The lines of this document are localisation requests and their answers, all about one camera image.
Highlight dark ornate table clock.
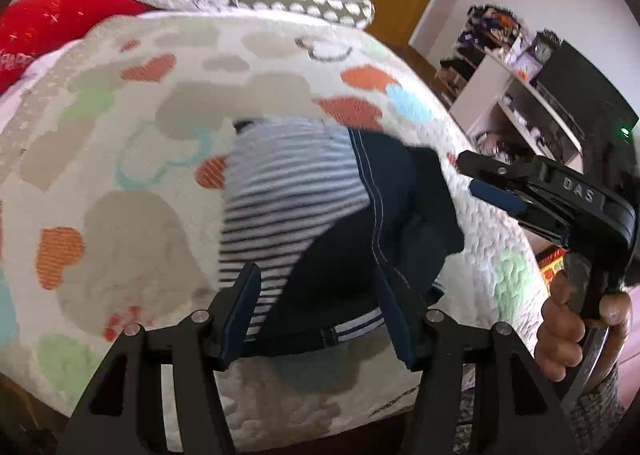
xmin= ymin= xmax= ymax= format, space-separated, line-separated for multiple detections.
xmin=530 ymin=30 xmax=563 ymax=63

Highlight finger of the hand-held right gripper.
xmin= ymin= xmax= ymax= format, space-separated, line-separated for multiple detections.
xmin=456 ymin=150 xmax=540 ymax=183
xmin=469 ymin=179 xmax=571 ymax=248

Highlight white television cabinet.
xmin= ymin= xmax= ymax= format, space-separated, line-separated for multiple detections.
xmin=448 ymin=52 xmax=601 ymax=170

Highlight shoe rack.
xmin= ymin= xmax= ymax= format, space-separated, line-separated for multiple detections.
xmin=432 ymin=42 xmax=481 ymax=106

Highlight person's right forearm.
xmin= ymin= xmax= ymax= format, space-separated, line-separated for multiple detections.
xmin=562 ymin=330 xmax=633 ymax=431

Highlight quilted heart-patterned bedspread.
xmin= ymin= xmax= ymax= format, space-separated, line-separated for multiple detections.
xmin=0 ymin=10 xmax=551 ymax=453

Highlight navy striped pants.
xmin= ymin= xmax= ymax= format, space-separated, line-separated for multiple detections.
xmin=217 ymin=117 xmax=466 ymax=358

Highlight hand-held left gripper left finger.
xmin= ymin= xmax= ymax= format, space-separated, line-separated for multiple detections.
xmin=57 ymin=262 xmax=263 ymax=455

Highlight black television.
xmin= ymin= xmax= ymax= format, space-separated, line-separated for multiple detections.
xmin=535 ymin=40 xmax=640 ymax=170

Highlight pile of clothes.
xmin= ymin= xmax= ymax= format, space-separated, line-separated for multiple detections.
xmin=457 ymin=5 xmax=526 ymax=50

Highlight red and yellow carton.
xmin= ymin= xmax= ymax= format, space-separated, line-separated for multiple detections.
xmin=537 ymin=245 xmax=568 ymax=282

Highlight person's right hand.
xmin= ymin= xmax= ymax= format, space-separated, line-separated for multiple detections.
xmin=534 ymin=279 xmax=632 ymax=383

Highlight olive dotted bolster pillow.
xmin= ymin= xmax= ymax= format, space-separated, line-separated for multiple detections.
xmin=230 ymin=0 xmax=376 ymax=28

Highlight purple desk calendar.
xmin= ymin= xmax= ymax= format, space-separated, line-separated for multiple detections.
xmin=515 ymin=52 xmax=541 ymax=80

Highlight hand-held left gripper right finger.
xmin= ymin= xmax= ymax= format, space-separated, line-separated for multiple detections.
xmin=375 ymin=267 xmax=581 ymax=455

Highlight red patterned blanket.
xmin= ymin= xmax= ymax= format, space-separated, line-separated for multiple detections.
xmin=0 ymin=0 xmax=151 ymax=93

